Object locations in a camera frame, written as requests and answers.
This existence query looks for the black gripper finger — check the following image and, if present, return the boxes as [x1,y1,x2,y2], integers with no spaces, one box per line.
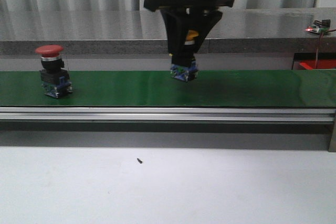
[161,8,188,64]
[193,10,223,53]

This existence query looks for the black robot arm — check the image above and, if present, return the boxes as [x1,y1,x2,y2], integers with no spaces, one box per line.
[144,0,234,67]

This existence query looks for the green conveyor belt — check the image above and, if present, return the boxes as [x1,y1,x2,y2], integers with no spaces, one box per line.
[1,70,335,108]

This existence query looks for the grey stone counter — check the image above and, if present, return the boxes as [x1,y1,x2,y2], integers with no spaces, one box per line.
[1,7,335,55]

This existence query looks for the red plastic tray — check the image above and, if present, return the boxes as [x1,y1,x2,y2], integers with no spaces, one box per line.
[299,59,336,70]

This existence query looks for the small green circuit board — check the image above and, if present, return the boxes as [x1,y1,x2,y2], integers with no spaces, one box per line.
[305,19,331,34]

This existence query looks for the red black wire pair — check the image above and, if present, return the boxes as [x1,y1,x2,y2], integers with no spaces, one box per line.
[313,27,336,70]

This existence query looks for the grey metal support bracket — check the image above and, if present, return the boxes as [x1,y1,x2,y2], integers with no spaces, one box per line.
[323,113,335,153]

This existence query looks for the aluminium conveyor frame rail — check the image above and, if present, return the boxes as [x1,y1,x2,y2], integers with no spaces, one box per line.
[1,107,335,123]

